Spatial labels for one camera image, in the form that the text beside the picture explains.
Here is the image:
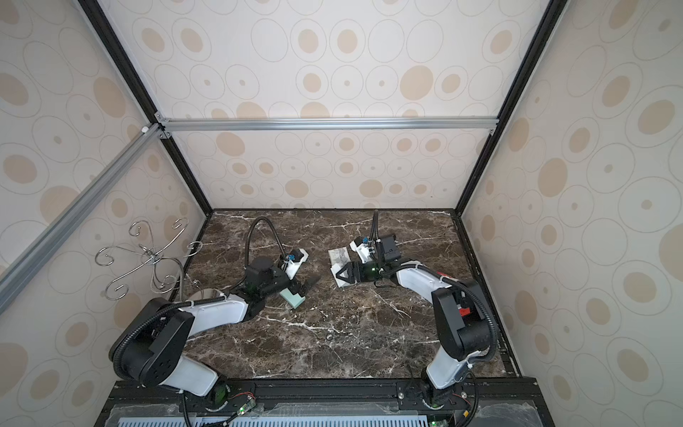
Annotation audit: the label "mint green box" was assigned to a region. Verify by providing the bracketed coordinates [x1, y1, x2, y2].
[280, 289, 306, 309]

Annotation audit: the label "horizontal aluminium rail back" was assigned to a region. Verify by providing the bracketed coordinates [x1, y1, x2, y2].
[161, 117, 498, 132]

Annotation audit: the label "silver wire jewelry stand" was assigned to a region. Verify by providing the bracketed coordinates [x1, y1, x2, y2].
[80, 215, 223, 313]

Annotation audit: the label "white gift box grey bow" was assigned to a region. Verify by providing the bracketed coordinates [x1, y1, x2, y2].
[328, 247, 350, 267]

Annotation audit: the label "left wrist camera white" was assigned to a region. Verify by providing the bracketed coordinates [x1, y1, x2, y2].
[284, 249, 309, 280]

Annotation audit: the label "diagonal aluminium rail left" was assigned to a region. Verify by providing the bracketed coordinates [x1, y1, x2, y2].
[1, 124, 161, 311]

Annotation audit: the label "white lift-off box lid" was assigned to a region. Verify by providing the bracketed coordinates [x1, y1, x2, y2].
[331, 263, 356, 288]

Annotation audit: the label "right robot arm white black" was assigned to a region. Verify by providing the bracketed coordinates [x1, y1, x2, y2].
[331, 234, 499, 405]

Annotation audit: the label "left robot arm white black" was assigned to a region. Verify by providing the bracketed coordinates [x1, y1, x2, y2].
[110, 249, 319, 399]

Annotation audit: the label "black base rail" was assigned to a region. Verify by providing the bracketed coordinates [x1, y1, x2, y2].
[96, 377, 554, 426]

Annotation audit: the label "black corrugated cable left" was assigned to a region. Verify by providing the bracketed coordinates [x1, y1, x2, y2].
[244, 215, 289, 268]

